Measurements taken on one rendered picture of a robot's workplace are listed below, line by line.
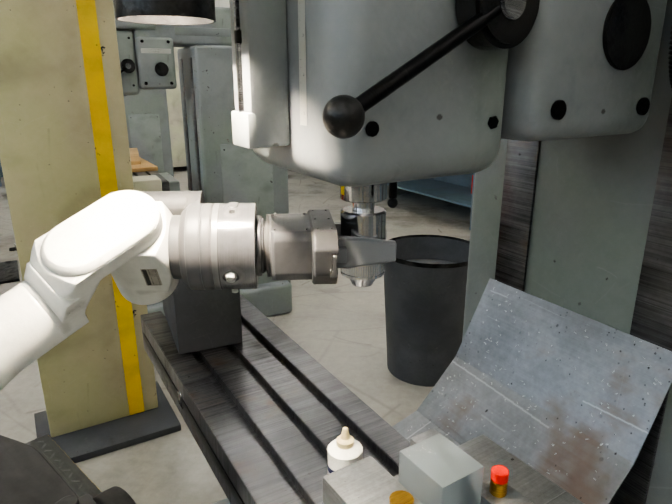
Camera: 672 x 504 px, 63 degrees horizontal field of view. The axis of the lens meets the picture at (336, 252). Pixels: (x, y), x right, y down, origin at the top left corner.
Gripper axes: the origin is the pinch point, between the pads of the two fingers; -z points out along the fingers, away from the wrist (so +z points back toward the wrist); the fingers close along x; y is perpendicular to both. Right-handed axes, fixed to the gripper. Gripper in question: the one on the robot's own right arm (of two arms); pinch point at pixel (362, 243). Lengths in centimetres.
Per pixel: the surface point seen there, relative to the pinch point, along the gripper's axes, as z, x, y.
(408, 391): -49, 167, 122
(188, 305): 25, 39, 23
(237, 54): 11.8, -5.7, -18.4
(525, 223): -29.1, 24.4, 4.5
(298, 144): 6.8, -6.9, -11.1
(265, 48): 9.4, -6.6, -18.8
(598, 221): -34.4, 13.9, 1.6
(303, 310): -4, 265, 123
